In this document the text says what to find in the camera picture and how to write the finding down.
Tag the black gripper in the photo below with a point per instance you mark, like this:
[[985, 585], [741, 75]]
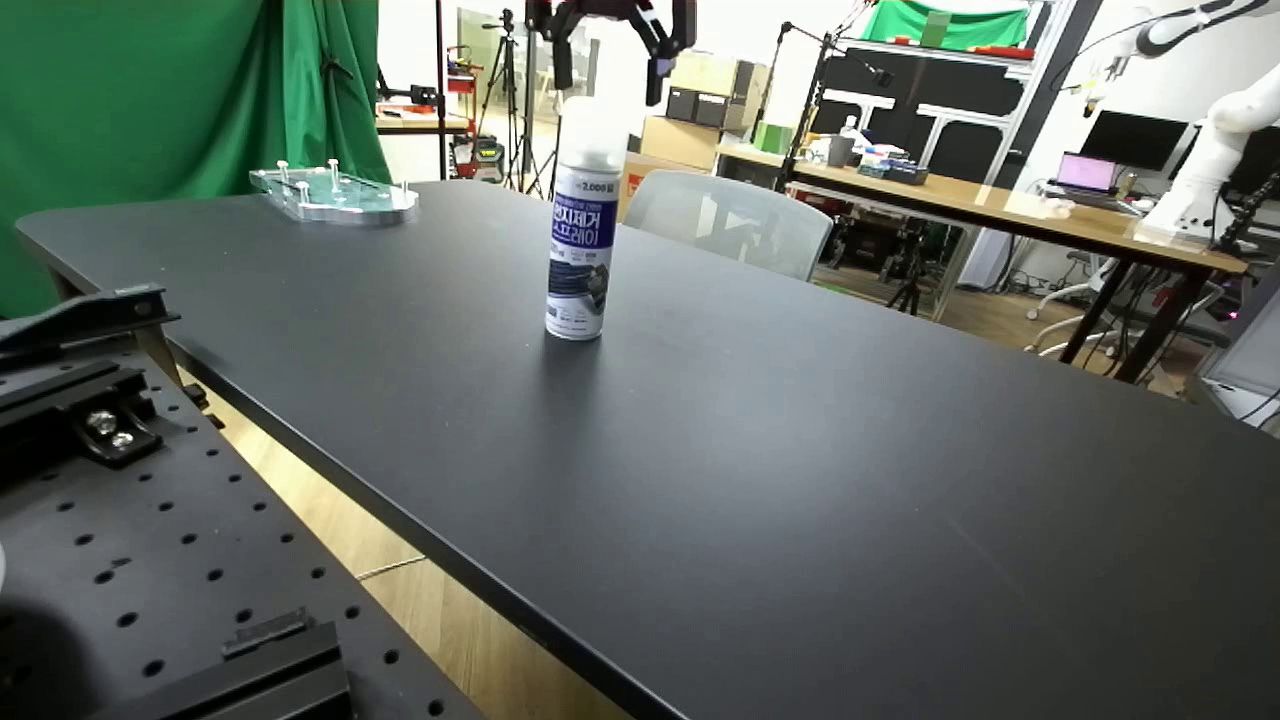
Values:
[[614, 6]]

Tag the translucent plastic cap lid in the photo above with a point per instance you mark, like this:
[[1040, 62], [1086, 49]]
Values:
[[589, 135]]

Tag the white blue spray can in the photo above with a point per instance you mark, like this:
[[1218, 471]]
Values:
[[583, 266]]

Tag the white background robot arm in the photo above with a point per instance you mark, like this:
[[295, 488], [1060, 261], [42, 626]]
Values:
[[1207, 167]]

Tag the brown cardboard box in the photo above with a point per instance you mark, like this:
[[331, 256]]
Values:
[[683, 142]]

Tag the small green box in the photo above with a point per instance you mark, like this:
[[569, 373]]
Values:
[[775, 136]]

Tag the grey office chair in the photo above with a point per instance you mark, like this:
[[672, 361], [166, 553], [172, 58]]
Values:
[[733, 221]]

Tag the clear plastic tray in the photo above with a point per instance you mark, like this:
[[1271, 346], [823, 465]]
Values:
[[333, 199]]

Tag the white cabinet with black panels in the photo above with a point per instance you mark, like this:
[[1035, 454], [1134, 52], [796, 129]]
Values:
[[935, 107]]

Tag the green cloth on shelf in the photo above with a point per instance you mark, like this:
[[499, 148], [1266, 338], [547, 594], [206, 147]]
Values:
[[953, 25]]

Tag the small black tripod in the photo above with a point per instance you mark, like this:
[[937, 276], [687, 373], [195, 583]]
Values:
[[915, 274]]

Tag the long wooden desk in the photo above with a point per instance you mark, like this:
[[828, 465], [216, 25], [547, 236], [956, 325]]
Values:
[[1015, 204]]

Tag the green curtain backdrop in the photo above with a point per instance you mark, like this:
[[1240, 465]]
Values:
[[132, 107]]

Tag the laptop with pink screen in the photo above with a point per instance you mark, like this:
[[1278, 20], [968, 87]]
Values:
[[1086, 172]]

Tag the black perforated breadboard plate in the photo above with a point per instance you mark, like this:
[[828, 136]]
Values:
[[172, 561]]

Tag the black camera tripod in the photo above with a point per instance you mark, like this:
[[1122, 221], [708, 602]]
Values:
[[501, 65]]

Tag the black metal clamp mount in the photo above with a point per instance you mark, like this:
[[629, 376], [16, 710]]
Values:
[[65, 333]]

